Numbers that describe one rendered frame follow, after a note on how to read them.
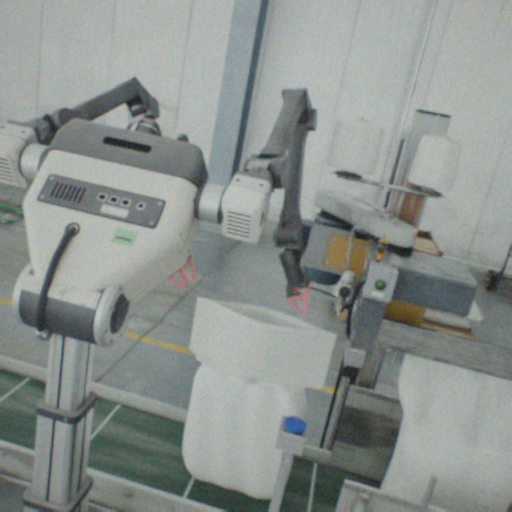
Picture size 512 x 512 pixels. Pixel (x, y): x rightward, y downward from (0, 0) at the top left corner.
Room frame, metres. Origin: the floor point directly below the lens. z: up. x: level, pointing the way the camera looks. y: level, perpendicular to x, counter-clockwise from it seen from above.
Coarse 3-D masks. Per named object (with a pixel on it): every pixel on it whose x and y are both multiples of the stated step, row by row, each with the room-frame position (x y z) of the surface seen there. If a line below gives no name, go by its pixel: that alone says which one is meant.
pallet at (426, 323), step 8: (336, 312) 4.18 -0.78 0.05; (344, 312) 4.17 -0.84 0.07; (424, 320) 4.17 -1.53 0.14; (432, 328) 4.06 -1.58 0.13; (440, 328) 4.07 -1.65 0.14; (448, 328) 4.10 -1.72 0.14; (456, 328) 4.14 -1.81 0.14; (464, 328) 4.20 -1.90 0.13; (464, 336) 4.02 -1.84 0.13; (472, 336) 4.02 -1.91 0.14
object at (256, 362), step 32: (224, 320) 1.55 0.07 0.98; (256, 320) 1.62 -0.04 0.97; (288, 320) 1.59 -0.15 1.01; (224, 352) 1.54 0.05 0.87; (256, 352) 1.49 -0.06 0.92; (288, 352) 1.50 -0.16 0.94; (320, 352) 1.51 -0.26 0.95; (224, 384) 1.49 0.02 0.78; (256, 384) 1.48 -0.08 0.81; (288, 384) 1.50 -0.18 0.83; (320, 384) 1.51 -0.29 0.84; (192, 416) 1.51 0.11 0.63; (224, 416) 1.48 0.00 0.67; (256, 416) 1.46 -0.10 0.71; (288, 416) 1.45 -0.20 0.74; (192, 448) 1.50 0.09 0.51; (224, 448) 1.47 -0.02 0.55; (256, 448) 1.45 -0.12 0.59; (224, 480) 1.47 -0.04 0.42; (256, 480) 1.45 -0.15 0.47
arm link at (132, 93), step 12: (120, 84) 1.73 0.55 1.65; (132, 84) 1.71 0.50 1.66; (96, 96) 1.56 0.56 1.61; (108, 96) 1.60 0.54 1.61; (120, 96) 1.65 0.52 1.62; (132, 96) 1.70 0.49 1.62; (144, 96) 1.74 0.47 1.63; (60, 108) 1.40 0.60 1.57; (72, 108) 1.45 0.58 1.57; (84, 108) 1.49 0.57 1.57; (96, 108) 1.54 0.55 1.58; (108, 108) 1.58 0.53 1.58; (132, 108) 1.75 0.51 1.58; (144, 108) 1.73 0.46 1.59; (60, 120) 1.37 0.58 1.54
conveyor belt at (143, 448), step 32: (0, 384) 1.82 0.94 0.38; (32, 384) 1.86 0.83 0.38; (0, 416) 1.63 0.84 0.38; (32, 416) 1.66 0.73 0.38; (96, 416) 1.73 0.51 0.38; (128, 416) 1.77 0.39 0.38; (32, 448) 1.49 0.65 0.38; (96, 448) 1.56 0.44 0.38; (128, 448) 1.59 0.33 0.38; (160, 448) 1.62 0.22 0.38; (128, 480) 1.43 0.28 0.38; (160, 480) 1.46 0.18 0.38; (192, 480) 1.49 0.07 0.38; (288, 480) 1.59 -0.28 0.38; (320, 480) 1.62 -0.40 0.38; (352, 480) 1.66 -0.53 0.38
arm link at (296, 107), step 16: (288, 96) 1.59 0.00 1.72; (304, 96) 1.60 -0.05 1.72; (288, 112) 1.51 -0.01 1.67; (304, 112) 1.64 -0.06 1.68; (272, 128) 1.46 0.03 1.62; (288, 128) 1.46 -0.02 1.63; (272, 144) 1.39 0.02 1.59; (288, 144) 1.45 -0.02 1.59; (272, 160) 1.30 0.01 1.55; (288, 160) 1.35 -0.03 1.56; (272, 176) 1.28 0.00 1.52
